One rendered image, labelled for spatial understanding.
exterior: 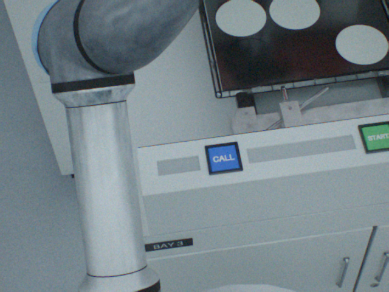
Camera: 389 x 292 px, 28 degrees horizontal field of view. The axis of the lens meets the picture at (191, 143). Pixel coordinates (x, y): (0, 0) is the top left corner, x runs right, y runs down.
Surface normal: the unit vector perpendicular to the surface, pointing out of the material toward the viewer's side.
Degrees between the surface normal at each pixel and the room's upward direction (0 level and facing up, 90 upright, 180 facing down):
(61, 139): 90
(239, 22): 0
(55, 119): 90
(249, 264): 90
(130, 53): 81
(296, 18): 0
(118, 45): 65
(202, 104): 0
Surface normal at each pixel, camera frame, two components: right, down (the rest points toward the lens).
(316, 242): 0.14, 0.82
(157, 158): -0.04, -0.56
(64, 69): -0.47, 0.14
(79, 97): -0.08, 0.79
